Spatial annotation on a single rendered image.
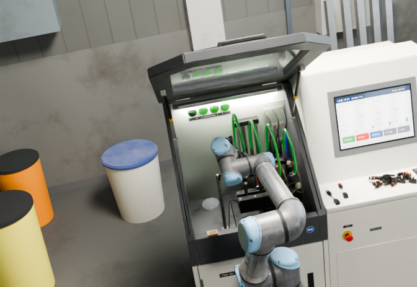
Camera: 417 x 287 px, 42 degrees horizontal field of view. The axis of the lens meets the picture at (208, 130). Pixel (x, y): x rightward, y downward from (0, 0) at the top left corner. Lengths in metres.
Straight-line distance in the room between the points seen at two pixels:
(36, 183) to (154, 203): 0.99
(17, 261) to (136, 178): 1.09
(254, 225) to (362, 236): 1.18
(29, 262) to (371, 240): 2.24
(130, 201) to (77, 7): 1.66
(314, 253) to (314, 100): 0.78
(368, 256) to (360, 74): 0.95
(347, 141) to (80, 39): 2.65
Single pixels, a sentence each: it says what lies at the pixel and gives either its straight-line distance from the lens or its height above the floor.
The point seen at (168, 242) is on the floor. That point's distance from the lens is 4.27.
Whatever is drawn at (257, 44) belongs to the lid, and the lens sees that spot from 2.00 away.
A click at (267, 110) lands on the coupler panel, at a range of 2.98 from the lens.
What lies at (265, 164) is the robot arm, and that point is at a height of 1.49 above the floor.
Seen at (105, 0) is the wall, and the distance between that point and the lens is 4.68.
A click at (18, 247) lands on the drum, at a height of 0.50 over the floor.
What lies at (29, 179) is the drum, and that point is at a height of 0.48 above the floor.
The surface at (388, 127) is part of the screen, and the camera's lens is 2.96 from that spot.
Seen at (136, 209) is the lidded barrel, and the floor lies 0.14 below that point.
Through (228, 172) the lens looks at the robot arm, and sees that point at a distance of 2.13.
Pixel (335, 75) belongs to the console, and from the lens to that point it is 2.82.
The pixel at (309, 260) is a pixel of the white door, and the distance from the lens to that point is 2.89.
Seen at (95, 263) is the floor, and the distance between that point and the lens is 4.28.
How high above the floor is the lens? 2.57
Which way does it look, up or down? 26 degrees down
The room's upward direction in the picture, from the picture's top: 9 degrees counter-clockwise
